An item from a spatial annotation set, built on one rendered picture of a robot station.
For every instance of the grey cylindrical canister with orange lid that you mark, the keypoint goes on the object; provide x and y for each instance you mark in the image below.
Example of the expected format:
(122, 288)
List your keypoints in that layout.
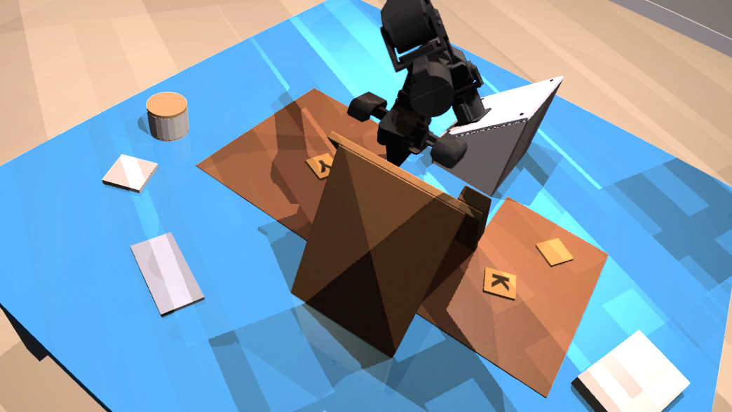
(168, 116)

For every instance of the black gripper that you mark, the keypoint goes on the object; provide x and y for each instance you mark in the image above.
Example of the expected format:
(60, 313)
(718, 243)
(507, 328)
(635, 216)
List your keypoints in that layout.
(447, 150)

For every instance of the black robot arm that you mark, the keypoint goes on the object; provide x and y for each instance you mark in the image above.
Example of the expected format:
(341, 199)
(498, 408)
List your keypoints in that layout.
(439, 75)

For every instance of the pale pink flat square tile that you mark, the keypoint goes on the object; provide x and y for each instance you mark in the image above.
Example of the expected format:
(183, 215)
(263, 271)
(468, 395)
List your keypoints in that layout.
(130, 173)

